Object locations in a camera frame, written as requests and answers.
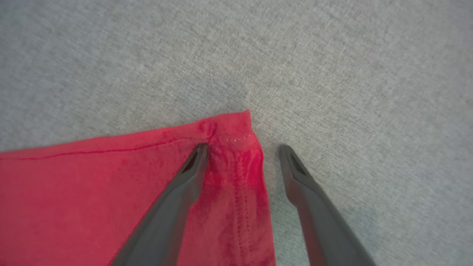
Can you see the grey fabric sofa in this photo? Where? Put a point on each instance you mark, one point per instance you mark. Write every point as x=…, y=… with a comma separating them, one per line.
x=332, y=74

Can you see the red and white garment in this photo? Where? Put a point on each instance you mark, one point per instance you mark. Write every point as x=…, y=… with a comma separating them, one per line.
x=74, y=192

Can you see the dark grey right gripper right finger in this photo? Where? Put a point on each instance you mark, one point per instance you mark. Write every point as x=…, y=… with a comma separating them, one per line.
x=321, y=221

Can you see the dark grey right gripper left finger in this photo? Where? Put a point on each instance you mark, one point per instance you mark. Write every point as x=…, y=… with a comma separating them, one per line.
x=166, y=221

